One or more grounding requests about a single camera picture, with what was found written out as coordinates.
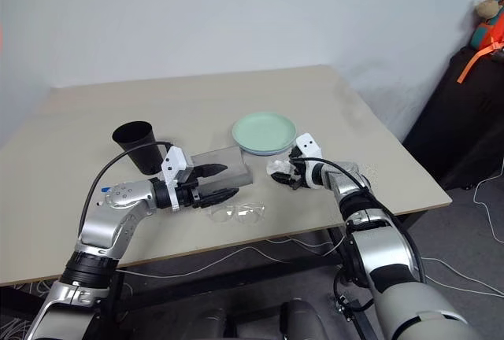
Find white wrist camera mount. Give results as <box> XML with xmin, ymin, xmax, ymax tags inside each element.
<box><xmin>160</xmin><ymin>146</ymin><xmax>195</xmax><ymax>213</ymax></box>
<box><xmin>295</xmin><ymin>132</ymin><xmax>324</xmax><ymax>190</ymax></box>

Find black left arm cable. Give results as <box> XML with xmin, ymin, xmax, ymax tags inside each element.
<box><xmin>77</xmin><ymin>141</ymin><xmax>174</xmax><ymax>238</ymax></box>

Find grey glasses case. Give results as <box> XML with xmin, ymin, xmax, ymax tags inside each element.
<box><xmin>190</xmin><ymin>146</ymin><xmax>254</xmax><ymax>196</ymax></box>

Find clear glasses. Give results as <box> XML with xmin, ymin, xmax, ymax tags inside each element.
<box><xmin>208</xmin><ymin>201</ymin><xmax>267</xmax><ymax>225</ymax></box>

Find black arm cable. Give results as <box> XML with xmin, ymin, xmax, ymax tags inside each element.
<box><xmin>302</xmin><ymin>157</ymin><xmax>428</xmax><ymax>284</ymax></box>
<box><xmin>77</xmin><ymin>141</ymin><xmax>174</xmax><ymax>238</ymax></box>

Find white floor cable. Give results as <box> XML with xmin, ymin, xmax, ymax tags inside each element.
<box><xmin>420</xmin><ymin>256</ymin><xmax>504</xmax><ymax>298</ymax></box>
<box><xmin>117</xmin><ymin>236</ymin><xmax>348</xmax><ymax>279</ymax></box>
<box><xmin>473</xmin><ymin>173</ymin><xmax>504</xmax><ymax>245</ymax></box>

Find green plate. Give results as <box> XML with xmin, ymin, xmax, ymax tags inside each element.
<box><xmin>231</xmin><ymin>112</ymin><xmax>298</xmax><ymax>152</ymax></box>

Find white wire bundle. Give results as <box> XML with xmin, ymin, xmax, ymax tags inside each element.
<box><xmin>0</xmin><ymin>279</ymin><xmax>54</xmax><ymax>340</ymax></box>

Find dark rounded shape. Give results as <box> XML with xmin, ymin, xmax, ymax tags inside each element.
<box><xmin>278</xmin><ymin>298</ymin><xmax>328</xmax><ymax>340</ymax></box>

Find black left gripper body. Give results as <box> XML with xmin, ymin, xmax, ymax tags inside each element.
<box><xmin>175</xmin><ymin>164</ymin><xmax>206</xmax><ymax>210</ymax></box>

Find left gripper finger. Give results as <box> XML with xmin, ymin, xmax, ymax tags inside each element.
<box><xmin>200</xmin><ymin>187</ymin><xmax>241</xmax><ymax>209</ymax></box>
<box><xmin>198</xmin><ymin>162</ymin><xmax>230</xmax><ymax>179</ymax></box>

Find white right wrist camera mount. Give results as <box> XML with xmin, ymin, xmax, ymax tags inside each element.
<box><xmin>295</xmin><ymin>132</ymin><xmax>324</xmax><ymax>190</ymax></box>

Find black cabinet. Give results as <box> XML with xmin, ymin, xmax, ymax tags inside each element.
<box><xmin>401</xmin><ymin>43</ymin><xmax>504</xmax><ymax>192</ymax></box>

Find black table frame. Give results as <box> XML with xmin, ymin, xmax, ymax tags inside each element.
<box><xmin>113</xmin><ymin>213</ymin><xmax>419</xmax><ymax>320</ymax></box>

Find stuffed toy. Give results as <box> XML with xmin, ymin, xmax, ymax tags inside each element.
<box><xmin>471</xmin><ymin>0</ymin><xmax>504</xmax><ymax>53</ymax></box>

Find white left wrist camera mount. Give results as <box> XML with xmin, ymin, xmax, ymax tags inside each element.
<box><xmin>160</xmin><ymin>146</ymin><xmax>195</xmax><ymax>213</ymax></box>

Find orange strap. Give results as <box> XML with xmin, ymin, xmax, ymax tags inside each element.
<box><xmin>456</xmin><ymin>42</ymin><xmax>504</xmax><ymax>85</ymax></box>

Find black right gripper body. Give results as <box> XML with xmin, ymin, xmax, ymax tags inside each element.
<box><xmin>291</xmin><ymin>157</ymin><xmax>312</xmax><ymax>192</ymax></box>

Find blue plate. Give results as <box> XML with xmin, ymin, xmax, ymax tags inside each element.
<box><xmin>239</xmin><ymin>142</ymin><xmax>295</xmax><ymax>157</ymax></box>

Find black cup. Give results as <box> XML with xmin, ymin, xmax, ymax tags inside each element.
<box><xmin>111</xmin><ymin>120</ymin><xmax>165</xmax><ymax>176</ymax></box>

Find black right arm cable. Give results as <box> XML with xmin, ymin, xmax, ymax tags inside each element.
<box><xmin>302</xmin><ymin>157</ymin><xmax>428</xmax><ymax>284</ymax></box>

